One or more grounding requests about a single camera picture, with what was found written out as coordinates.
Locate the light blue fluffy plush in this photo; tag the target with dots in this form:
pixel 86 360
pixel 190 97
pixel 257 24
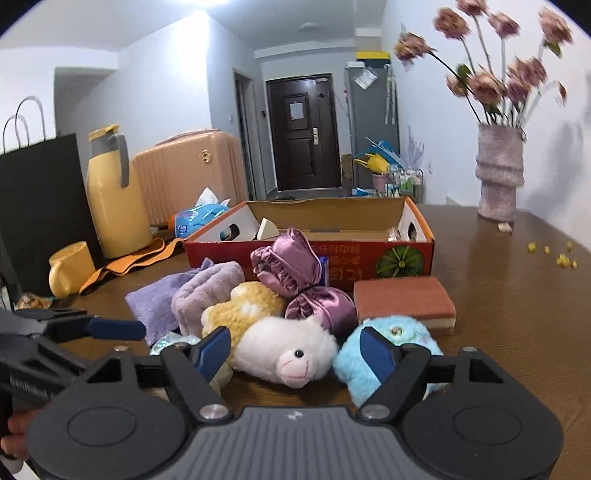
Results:
pixel 363 366

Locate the black paper shopping bag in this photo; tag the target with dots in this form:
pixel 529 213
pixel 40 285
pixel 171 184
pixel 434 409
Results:
pixel 44 208

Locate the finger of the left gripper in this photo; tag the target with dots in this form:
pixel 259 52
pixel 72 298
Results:
pixel 125 330

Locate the blue tissue pack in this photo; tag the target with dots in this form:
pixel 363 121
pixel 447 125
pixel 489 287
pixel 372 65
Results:
pixel 206 208

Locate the yellow ceramic mug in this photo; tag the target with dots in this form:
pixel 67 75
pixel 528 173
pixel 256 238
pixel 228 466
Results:
pixel 70 267

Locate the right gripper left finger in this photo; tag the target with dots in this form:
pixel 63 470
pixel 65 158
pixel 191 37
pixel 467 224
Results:
pixel 189 370

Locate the purple linen drawstring pouch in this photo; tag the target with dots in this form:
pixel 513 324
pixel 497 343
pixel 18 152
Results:
pixel 151 304

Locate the person left hand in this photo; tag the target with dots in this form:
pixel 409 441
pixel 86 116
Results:
pixel 13 444

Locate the red brown sponge block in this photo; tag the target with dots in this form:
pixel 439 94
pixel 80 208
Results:
pixel 423 298

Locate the dried pink roses bouquet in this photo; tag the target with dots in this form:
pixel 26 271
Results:
pixel 508 90

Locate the fallen pink petal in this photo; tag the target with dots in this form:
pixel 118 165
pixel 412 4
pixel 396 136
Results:
pixel 505 228

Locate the yellow dried petals crumbs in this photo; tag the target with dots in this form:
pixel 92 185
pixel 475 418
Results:
pixel 563 260

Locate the mauve satin scrunchie bonnet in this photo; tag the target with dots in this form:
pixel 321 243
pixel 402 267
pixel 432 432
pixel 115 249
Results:
pixel 290 268

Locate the red orange cardboard box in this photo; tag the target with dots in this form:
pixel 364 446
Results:
pixel 362 237

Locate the yellow blue bag pile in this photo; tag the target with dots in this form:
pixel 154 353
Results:
pixel 379 158

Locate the yellow thermos jug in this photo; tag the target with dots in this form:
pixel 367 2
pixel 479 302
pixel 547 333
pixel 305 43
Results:
pixel 115 199

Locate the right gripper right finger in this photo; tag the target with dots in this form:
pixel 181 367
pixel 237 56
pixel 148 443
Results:
pixel 403 371

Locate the snack packet with nuts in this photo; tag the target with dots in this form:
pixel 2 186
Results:
pixel 32 301

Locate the grey refrigerator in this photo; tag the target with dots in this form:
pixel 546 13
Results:
pixel 371 96

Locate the pink ribbed vase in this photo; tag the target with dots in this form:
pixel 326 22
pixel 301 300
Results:
pixel 500 168

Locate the white yellow sheep plush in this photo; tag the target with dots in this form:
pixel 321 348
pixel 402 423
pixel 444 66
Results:
pixel 266 345

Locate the pink ribbed suitcase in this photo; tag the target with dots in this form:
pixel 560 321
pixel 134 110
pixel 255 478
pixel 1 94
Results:
pixel 174 172

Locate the wire storage rack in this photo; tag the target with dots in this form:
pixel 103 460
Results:
pixel 400 182

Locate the dark brown entrance door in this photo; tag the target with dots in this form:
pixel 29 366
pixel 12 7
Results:
pixel 304 132

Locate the lilac fluffy towel roll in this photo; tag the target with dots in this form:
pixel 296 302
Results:
pixel 206 288

